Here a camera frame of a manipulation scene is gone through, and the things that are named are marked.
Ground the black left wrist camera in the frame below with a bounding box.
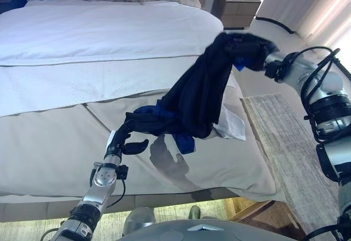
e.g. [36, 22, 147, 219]
[116, 165, 129, 181]

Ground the white garment with blue tag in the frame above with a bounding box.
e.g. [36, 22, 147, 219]
[212, 105, 247, 141]

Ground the black garment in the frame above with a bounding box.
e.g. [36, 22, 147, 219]
[124, 33, 264, 141]

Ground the brown wooden nightstand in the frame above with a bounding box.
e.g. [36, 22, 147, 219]
[211, 0, 261, 30]

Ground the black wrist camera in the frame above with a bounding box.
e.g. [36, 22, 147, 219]
[116, 165, 129, 181]
[264, 59, 284, 82]

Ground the sheer white curtain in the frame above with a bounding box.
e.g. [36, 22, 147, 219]
[256, 0, 351, 44]

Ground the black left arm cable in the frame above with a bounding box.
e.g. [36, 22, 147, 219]
[41, 177, 127, 241]

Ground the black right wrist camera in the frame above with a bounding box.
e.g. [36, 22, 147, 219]
[264, 59, 284, 82]

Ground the large bed, beige cover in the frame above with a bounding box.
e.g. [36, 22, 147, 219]
[0, 87, 278, 206]

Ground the dark blue garment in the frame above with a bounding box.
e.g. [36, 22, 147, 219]
[134, 105, 197, 155]

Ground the silver robot left leg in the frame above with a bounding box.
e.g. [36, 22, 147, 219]
[122, 206, 157, 236]

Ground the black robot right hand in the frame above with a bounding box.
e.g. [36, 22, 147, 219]
[223, 32, 279, 71]

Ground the grey robot torso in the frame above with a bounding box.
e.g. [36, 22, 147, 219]
[115, 217, 302, 241]

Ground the brown wicker basket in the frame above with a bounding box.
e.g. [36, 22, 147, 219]
[227, 196, 303, 234]

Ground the black curved floor track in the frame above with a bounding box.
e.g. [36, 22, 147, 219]
[254, 15, 296, 35]

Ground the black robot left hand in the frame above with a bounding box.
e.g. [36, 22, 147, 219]
[105, 121, 150, 157]

